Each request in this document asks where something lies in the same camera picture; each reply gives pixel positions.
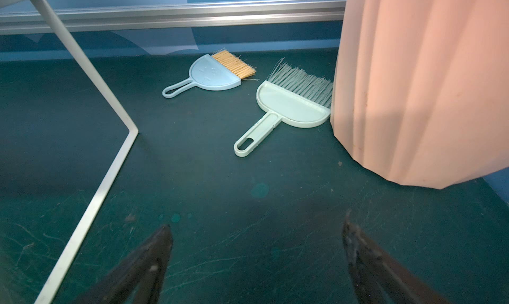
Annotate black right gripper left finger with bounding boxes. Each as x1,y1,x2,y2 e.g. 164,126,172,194
74,224,173,303

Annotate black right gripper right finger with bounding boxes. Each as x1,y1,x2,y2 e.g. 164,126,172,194
343,212,449,303

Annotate pink ribbed flower pot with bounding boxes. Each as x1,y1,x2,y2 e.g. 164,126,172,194
331,0,508,189

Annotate mint green hand brush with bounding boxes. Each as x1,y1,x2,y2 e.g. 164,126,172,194
234,59,334,158

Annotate blue brush tan bristles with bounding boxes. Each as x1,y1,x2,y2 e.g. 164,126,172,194
162,49,256,98

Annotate white frame wooden shelf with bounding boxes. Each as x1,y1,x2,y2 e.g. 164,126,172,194
0,0,139,304

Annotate aluminium back rail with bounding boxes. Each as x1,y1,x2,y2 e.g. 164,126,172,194
0,0,347,36

